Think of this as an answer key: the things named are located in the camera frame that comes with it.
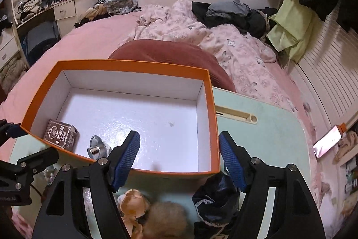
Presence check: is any brown card box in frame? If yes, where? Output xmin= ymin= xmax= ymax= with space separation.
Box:
xmin=43 ymin=119 xmax=78 ymax=152

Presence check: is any small metal cylinder bottle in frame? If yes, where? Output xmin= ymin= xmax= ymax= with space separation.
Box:
xmin=87 ymin=135 xmax=112 ymax=160

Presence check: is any orange cardboard box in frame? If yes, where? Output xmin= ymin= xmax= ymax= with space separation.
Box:
xmin=21 ymin=60 xmax=220 ymax=177

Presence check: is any black satin lace cloth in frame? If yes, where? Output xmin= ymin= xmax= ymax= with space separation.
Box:
xmin=192 ymin=172 xmax=240 ymax=238

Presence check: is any brown plush bear toy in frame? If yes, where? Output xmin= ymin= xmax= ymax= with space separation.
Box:
xmin=143 ymin=201 xmax=188 ymax=238

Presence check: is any beige anime figurine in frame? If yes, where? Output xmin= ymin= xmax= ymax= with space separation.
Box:
xmin=117 ymin=189 xmax=151 ymax=238

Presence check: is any smartphone with lit screen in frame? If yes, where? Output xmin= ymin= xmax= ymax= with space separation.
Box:
xmin=313 ymin=125 xmax=342 ymax=159

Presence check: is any white desk with drawers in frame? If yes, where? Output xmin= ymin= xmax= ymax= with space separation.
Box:
xmin=16 ymin=0 xmax=98 ymax=66

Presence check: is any pink floral blanket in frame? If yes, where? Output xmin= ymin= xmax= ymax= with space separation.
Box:
xmin=124 ymin=0 xmax=298 ymax=113

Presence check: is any dark red cushion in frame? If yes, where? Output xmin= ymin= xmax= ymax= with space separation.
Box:
xmin=109 ymin=39 xmax=236 ymax=92

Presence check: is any patterned grey clothes heap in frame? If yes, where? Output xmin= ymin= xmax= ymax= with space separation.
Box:
xmin=94 ymin=0 xmax=141 ymax=15

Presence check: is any light green hanging garment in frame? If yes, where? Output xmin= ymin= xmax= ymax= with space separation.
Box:
xmin=267 ymin=0 xmax=322 ymax=63

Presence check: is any dark clothes pile on bed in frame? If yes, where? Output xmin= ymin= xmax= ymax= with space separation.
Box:
xmin=192 ymin=0 xmax=278 ymax=39

